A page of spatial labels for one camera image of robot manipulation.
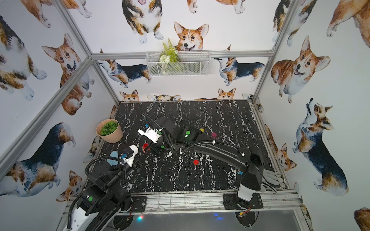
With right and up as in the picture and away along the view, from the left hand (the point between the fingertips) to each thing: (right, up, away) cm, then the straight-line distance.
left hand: (147, 146), depth 67 cm
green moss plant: (-32, +6, +24) cm, 40 cm away
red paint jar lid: (+23, -14, +21) cm, 34 cm away
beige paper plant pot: (-28, 0, +23) cm, 36 cm away
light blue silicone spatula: (-28, -10, +24) cm, 38 cm away
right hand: (0, -1, -3) cm, 3 cm away
